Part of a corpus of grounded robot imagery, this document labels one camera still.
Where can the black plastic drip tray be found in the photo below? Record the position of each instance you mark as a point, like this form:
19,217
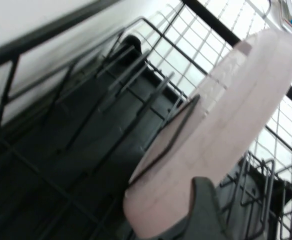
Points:
43,205

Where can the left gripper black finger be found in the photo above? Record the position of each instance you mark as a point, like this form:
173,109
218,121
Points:
206,210

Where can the white black-checked tablecloth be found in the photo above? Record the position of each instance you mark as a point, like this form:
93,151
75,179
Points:
181,53

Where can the pink round plate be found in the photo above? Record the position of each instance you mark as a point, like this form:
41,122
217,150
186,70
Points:
211,125

